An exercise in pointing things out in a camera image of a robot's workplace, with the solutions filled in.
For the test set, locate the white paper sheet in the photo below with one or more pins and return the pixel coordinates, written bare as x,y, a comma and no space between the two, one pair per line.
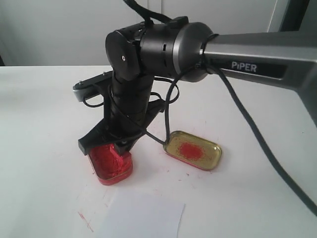
135,214

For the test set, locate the gold tin lid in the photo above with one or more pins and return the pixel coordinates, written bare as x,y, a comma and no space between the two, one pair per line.
193,150

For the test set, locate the white cabinet doors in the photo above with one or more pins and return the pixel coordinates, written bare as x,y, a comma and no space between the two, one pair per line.
73,32

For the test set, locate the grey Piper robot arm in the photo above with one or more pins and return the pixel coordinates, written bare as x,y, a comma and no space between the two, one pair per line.
142,52

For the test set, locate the red plastic stamp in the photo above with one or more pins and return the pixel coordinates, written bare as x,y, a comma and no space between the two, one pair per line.
121,163

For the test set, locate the dark door frame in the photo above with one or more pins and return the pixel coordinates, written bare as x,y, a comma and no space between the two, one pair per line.
294,15

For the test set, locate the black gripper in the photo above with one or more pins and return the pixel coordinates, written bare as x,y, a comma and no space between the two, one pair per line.
128,112

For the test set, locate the red ink tin box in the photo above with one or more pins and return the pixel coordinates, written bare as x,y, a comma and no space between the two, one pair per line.
102,162

